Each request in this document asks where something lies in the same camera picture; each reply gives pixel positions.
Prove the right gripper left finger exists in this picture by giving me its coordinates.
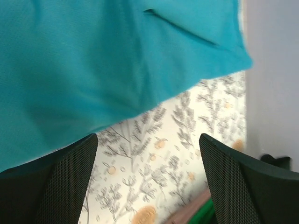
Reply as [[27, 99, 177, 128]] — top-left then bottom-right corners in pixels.
[[0, 134, 98, 224]]

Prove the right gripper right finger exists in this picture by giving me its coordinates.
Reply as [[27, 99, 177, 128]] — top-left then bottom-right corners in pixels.
[[199, 133, 299, 224]]

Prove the teal t shirt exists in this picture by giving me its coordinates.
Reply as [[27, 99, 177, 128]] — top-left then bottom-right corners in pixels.
[[0, 0, 252, 170]]

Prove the black folded t shirt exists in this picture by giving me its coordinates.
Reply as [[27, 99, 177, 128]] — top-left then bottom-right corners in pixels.
[[260, 154, 292, 170]]

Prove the floral table mat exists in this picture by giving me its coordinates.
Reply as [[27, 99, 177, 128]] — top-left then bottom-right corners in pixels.
[[79, 72, 246, 224]]

